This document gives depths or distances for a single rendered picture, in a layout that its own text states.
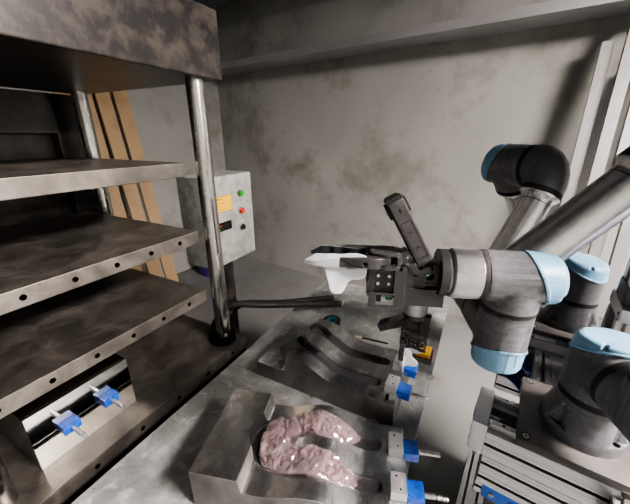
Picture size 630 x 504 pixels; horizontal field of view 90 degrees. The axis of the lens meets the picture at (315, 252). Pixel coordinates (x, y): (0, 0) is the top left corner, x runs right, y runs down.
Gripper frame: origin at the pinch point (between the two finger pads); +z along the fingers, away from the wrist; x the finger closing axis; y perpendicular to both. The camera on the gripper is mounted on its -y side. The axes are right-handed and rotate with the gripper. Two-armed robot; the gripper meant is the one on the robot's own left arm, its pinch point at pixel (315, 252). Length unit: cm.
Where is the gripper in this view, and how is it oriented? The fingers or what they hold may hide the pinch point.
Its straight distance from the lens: 50.2
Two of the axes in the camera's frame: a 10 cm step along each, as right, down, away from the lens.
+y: -0.2, 9.8, 2.1
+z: -9.9, -0.5, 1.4
